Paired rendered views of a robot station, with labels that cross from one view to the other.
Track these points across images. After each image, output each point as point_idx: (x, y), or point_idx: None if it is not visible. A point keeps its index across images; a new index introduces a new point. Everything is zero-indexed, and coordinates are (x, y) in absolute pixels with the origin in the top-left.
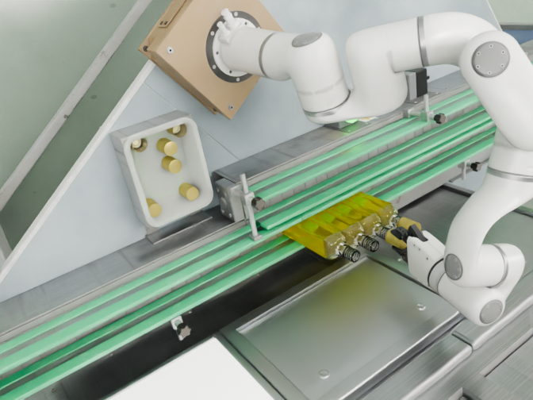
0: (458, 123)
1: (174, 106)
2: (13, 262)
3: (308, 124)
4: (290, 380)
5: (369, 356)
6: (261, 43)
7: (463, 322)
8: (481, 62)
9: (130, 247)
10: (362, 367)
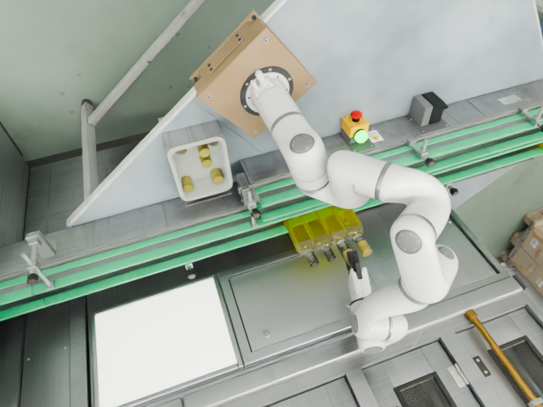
0: (456, 153)
1: (214, 117)
2: (90, 203)
3: (327, 131)
4: (246, 329)
5: (298, 331)
6: (275, 119)
7: None
8: (401, 241)
9: (170, 203)
10: (291, 337)
